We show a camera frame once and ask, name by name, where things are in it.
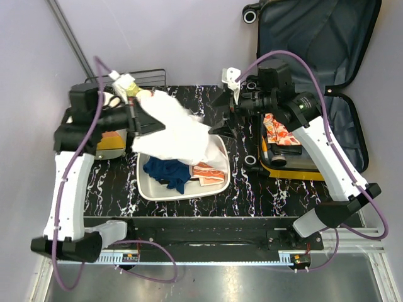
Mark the white cloth garment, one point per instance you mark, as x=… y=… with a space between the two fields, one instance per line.
x=185 y=138

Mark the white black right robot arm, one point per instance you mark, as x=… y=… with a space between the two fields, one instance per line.
x=304 y=116

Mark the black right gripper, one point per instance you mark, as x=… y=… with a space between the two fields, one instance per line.
x=223 y=129

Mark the orange white patterned towel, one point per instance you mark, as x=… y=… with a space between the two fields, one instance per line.
x=206 y=175

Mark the yellow Pikachu suitcase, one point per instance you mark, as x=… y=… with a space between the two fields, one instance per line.
x=332 y=38

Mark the navy blue garment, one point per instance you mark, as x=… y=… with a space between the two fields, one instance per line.
x=171 y=172

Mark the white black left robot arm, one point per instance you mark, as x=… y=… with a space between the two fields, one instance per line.
x=65 y=237

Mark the orange floral cloth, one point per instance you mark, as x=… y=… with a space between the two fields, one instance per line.
x=276 y=133

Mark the black wire basket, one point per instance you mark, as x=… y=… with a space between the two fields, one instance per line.
x=143 y=78

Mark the white plastic tray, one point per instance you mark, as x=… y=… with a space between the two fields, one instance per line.
x=151 y=190

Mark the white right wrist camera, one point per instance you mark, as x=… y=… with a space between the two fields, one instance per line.
x=230 y=78

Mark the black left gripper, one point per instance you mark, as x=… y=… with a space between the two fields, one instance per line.
x=141 y=123

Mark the pink yellow drawer box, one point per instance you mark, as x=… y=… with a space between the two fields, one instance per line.
x=110 y=141

